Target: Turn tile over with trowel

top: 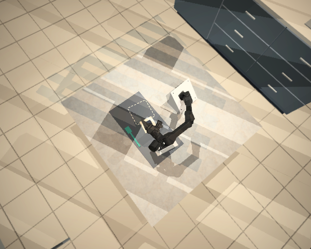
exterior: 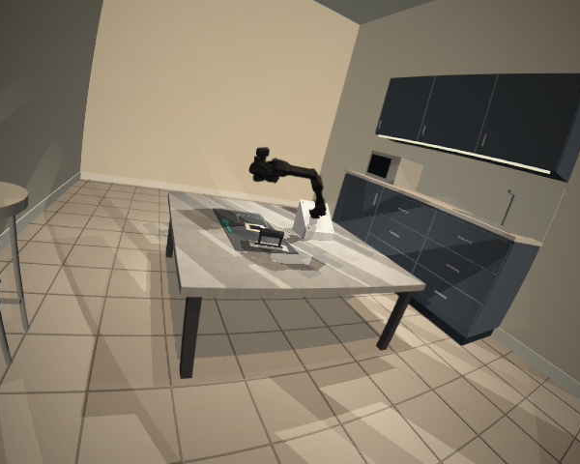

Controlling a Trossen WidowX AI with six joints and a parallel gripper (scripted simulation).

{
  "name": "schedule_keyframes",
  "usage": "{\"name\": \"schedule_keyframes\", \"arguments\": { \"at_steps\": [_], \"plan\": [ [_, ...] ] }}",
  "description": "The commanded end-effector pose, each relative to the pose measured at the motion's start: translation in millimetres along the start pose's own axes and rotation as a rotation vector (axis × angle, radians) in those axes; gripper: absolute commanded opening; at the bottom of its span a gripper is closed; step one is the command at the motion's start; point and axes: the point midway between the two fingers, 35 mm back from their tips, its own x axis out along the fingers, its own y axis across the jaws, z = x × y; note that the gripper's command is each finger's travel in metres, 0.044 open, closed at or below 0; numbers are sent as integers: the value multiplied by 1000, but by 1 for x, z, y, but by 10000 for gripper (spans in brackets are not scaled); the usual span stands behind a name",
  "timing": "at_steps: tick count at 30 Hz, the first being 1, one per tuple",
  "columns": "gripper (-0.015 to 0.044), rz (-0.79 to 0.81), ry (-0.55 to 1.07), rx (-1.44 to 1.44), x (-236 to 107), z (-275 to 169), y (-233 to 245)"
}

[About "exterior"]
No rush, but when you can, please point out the cream tile with dark square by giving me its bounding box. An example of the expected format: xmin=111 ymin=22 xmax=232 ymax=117
xmin=245 ymin=223 xmax=265 ymax=232

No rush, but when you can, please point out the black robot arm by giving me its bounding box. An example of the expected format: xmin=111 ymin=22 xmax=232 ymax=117
xmin=249 ymin=159 xmax=327 ymax=218

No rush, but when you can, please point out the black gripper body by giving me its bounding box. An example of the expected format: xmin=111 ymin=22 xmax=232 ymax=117
xmin=253 ymin=147 xmax=270 ymax=182

